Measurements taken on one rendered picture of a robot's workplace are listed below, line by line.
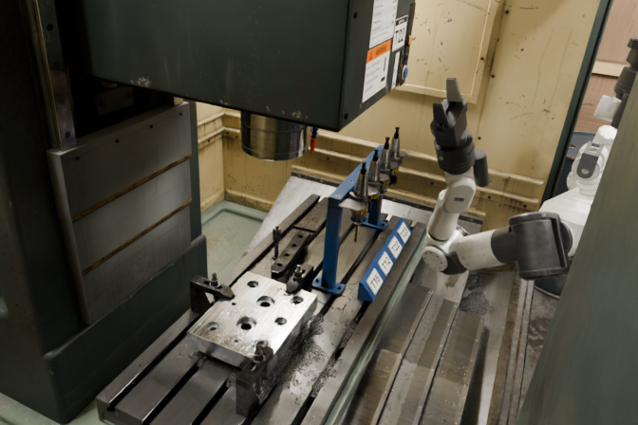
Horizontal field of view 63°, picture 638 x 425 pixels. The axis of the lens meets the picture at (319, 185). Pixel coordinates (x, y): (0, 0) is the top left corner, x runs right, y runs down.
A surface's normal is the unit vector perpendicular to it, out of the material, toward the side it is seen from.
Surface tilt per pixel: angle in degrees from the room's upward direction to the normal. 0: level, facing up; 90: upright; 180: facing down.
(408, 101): 90
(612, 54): 89
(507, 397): 0
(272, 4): 90
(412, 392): 7
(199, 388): 0
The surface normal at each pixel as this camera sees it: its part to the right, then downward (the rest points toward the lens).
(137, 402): 0.07, -0.89
